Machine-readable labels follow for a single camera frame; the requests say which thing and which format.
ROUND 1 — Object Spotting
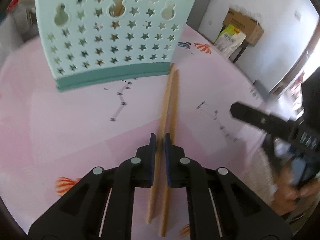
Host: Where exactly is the wooden chopstick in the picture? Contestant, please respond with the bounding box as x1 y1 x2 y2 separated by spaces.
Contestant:
146 63 176 224
158 70 180 237

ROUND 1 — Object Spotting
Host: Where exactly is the person right hand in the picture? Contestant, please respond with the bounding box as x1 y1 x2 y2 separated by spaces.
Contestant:
271 164 319 216

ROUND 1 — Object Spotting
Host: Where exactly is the cardboard box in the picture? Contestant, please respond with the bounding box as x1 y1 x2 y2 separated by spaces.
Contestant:
222 8 264 46

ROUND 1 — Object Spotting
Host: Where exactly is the rice bag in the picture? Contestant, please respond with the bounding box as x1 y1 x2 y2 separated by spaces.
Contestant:
214 24 246 59

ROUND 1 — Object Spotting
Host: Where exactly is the mint green utensil caddy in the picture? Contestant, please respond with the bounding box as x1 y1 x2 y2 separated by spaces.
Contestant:
35 0 195 91

